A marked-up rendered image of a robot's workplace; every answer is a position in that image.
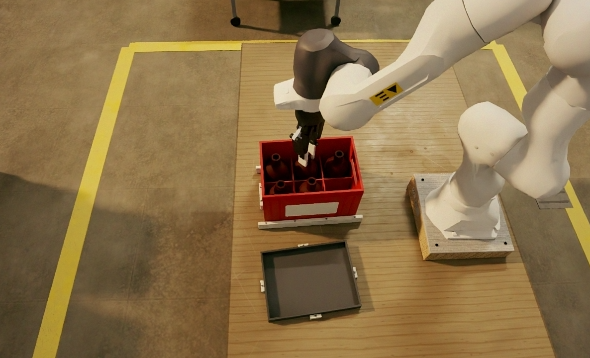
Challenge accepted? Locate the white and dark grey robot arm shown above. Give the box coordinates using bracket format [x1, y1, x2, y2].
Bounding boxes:
[274, 0, 590, 239]

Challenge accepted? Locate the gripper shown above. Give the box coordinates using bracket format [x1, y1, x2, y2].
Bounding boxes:
[290, 110, 325, 167]

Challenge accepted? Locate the red divided crate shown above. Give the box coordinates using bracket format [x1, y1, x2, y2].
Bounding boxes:
[259, 136, 364, 222]

